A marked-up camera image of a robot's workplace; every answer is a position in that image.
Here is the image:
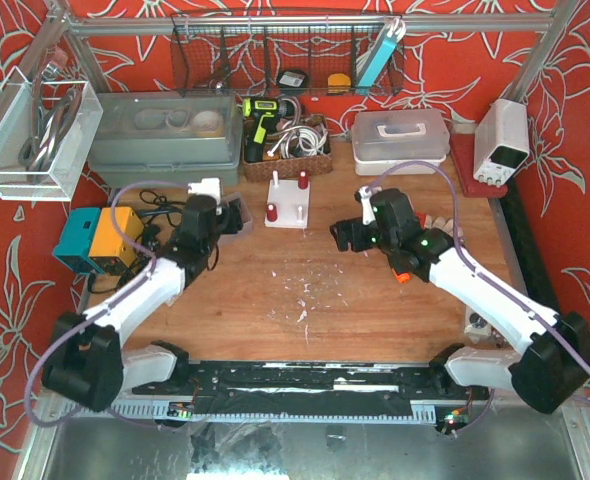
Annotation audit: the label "clear spring bin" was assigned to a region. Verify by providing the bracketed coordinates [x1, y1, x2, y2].
[218, 192, 253, 246]

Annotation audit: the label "blue white hex key set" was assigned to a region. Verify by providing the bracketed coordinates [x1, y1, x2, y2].
[354, 16, 407, 95]

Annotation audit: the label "white plastic storage box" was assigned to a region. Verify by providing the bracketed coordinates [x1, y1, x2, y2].
[351, 109, 450, 176]

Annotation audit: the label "red large spring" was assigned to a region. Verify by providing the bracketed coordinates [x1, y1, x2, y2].
[266, 203, 278, 223]
[297, 170, 310, 190]

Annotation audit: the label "wicker basket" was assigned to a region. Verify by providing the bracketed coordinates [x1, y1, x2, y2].
[241, 138, 333, 182]

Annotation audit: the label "orange black screwdriver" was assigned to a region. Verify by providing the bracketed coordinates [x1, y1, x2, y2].
[395, 272, 411, 284]

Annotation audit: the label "black cables bundle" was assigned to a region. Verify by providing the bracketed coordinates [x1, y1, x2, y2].
[87, 188, 191, 296]

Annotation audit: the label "white power supply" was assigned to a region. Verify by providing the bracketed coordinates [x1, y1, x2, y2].
[473, 99, 530, 187]

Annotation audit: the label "red notebook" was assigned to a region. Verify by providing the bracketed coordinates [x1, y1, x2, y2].
[450, 133, 508, 199]

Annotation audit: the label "work glove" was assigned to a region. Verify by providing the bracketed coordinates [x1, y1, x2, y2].
[416, 212, 465, 243]

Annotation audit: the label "black cable tray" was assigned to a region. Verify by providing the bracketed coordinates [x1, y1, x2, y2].
[499, 180, 560, 312]

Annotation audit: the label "green cordless drill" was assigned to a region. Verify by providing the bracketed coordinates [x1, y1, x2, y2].
[242, 96, 300, 164]

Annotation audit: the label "yellow soldering station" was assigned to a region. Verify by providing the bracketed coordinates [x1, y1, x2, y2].
[89, 206, 144, 276]

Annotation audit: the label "clear acrylic box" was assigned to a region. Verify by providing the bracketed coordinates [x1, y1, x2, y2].
[0, 68, 103, 202]

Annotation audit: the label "grey plastic toolbox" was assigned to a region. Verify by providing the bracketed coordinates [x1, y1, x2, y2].
[88, 92, 243, 188]

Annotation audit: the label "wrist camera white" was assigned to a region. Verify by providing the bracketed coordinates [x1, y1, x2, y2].
[187, 177, 222, 204]
[355, 185, 375, 226]

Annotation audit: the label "white cables in basket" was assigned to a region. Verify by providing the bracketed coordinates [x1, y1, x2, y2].
[267, 124, 329, 160]

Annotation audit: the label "teal box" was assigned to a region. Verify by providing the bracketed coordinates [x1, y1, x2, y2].
[52, 207, 101, 274]

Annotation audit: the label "grey cables in box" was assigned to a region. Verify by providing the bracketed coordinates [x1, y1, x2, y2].
[18, 47, 82, 184]

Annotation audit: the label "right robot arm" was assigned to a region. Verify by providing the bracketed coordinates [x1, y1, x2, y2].
[330, 187, 590, 414]

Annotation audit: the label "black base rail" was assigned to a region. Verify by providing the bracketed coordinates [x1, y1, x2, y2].
[133, 361, 488, 401]

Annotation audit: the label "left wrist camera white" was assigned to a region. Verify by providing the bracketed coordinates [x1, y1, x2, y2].
[187, 177, 222, 204]

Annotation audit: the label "black wire basket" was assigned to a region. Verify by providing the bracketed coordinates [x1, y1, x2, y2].
[170, 7, 405, 97]

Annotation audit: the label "yellow tape measure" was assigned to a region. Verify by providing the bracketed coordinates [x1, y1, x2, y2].
[326, 73, 352, 96]

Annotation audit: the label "black tape measure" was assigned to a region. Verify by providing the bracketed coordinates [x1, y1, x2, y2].
[276, 69, 309, 95]

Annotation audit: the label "white peg board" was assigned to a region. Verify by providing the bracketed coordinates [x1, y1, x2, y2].
[264, 171, 311, 230]

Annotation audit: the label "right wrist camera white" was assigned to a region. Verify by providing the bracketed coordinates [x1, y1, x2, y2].
[355, 185, 375, 226]

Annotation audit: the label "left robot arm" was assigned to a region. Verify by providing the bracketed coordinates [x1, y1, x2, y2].
[39, 194, 250, 412]

